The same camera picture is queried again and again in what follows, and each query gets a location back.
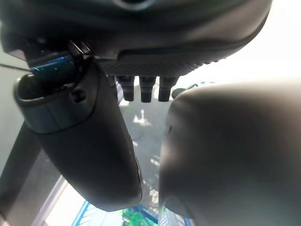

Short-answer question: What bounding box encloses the blue plastic shopping basket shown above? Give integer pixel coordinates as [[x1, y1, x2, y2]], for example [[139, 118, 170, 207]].
[[75, 200, 196, 226]]

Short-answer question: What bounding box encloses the green soda bottle yellow cap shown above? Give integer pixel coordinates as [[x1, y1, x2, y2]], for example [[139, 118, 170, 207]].
[[121, 207, 160, 226]]

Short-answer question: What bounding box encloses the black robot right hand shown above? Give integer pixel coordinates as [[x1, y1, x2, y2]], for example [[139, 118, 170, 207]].
[[0, 0, 273, 212]]

